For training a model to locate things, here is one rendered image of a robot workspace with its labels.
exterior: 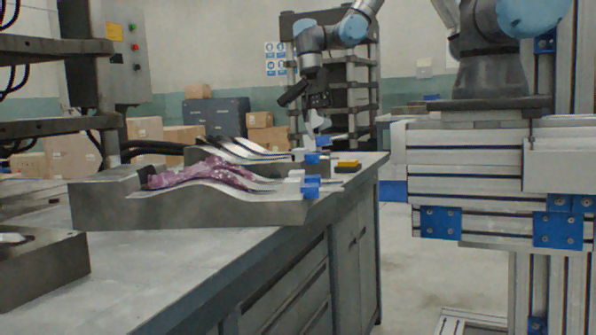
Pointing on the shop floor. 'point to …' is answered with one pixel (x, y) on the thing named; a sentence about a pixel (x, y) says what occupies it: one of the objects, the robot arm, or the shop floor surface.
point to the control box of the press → (126, 24)
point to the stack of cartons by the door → (264, 135)
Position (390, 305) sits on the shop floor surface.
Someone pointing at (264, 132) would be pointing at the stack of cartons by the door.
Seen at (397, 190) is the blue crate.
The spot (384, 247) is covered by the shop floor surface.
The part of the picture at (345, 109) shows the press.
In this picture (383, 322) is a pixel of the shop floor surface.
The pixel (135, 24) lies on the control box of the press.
